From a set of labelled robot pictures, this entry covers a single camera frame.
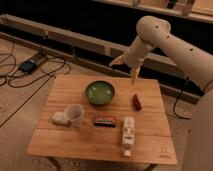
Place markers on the white bottle lying down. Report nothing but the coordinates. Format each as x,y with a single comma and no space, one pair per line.
128,135

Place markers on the white crumpled object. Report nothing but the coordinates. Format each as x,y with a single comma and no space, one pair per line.
60,119

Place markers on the green ceramic bowl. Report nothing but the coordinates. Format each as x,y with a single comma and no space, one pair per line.
99,92

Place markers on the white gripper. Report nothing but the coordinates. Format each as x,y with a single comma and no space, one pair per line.
134,57

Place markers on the white ceramic cup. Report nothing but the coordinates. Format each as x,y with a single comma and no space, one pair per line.
74,114

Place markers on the black power strip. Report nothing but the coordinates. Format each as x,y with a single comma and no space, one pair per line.
33,63

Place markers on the wooden folding table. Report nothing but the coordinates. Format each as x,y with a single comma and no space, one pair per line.
152,137

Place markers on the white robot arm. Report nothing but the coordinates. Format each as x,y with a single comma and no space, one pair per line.
153,32

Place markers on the small dark red object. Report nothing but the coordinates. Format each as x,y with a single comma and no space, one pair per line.
136,102

